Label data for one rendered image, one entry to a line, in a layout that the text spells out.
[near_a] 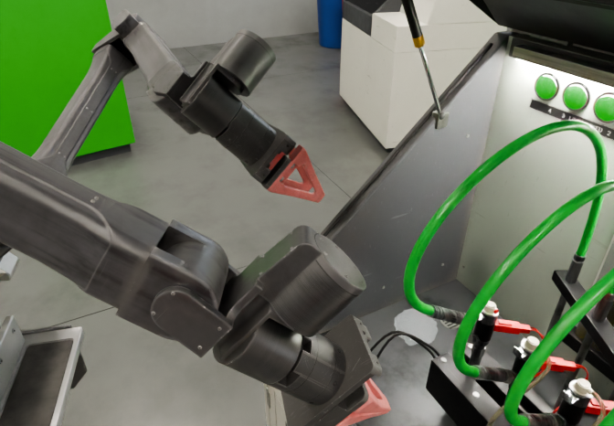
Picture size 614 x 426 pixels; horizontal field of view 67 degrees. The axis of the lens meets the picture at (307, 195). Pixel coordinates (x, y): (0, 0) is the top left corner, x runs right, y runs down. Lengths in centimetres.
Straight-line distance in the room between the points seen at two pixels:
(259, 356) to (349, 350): 10
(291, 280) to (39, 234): 18
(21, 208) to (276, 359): 21
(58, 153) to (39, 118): 289
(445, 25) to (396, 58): 40
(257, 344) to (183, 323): 6
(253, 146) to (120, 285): 27
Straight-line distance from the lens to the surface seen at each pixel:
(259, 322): 37
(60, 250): 37
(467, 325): 60
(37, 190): 37
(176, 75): 62
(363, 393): 45
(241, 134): 57
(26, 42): 364
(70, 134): 91
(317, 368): 41
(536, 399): 89
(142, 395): 214
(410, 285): 62
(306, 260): 35
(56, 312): 263
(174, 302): 35
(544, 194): 104
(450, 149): 104
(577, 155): 98
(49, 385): 86
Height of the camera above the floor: 166
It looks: 31 degrees down
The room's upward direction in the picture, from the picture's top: straight up
